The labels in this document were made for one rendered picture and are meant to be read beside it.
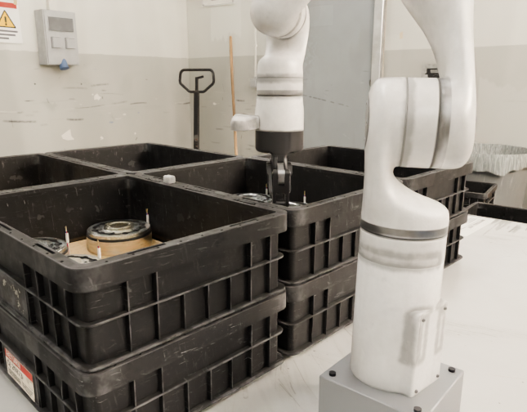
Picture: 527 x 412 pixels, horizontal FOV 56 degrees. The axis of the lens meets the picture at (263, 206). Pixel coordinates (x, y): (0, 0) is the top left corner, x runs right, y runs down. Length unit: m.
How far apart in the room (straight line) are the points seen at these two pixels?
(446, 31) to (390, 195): 0.18
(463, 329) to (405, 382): 0.34
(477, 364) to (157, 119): 4.48
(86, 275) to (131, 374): 0.13
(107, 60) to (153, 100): 0.59
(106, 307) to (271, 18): 0.44
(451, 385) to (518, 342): 0.30
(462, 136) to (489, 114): 3.22
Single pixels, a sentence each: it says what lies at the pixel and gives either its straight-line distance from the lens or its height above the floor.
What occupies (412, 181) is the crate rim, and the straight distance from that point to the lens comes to 0.92.
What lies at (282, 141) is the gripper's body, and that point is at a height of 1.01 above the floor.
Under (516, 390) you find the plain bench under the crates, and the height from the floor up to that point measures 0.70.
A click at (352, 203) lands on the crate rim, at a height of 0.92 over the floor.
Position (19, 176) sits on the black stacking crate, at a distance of 1.29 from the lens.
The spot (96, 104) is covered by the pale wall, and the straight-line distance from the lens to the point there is 4.65.
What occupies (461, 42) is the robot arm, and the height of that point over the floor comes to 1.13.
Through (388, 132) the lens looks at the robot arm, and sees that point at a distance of 0.50.
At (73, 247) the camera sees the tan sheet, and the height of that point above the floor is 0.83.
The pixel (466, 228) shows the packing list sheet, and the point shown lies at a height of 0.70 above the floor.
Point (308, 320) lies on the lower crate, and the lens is 0.77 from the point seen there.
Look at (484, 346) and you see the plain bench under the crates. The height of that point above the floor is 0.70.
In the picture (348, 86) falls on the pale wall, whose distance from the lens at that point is 4.11.
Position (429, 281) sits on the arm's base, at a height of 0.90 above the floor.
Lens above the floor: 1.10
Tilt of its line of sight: 14 degrees down
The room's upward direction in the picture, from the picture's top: straight up
